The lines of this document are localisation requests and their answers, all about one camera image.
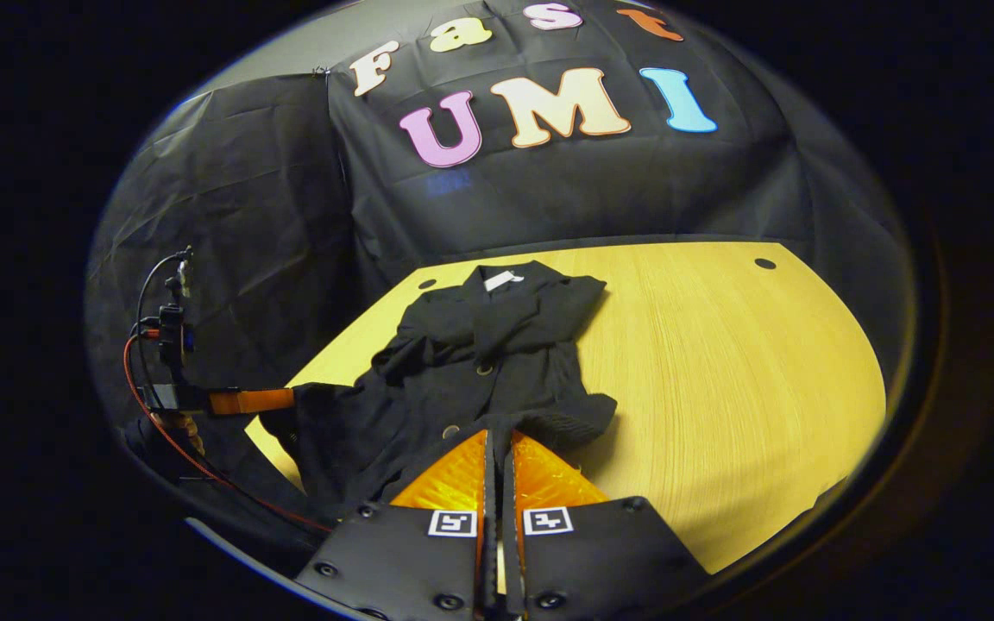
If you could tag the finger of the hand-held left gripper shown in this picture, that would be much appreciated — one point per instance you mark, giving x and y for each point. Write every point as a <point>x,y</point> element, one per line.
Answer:
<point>251,401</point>

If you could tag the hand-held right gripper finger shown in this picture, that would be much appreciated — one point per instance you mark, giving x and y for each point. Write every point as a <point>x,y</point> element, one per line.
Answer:
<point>489,483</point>
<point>507,483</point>

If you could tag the black jacket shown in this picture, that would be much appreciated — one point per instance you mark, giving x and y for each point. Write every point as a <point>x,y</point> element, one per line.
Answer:
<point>462,362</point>

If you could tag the black backdrop cloth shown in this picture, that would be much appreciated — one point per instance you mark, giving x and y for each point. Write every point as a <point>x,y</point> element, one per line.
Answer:
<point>549,190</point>

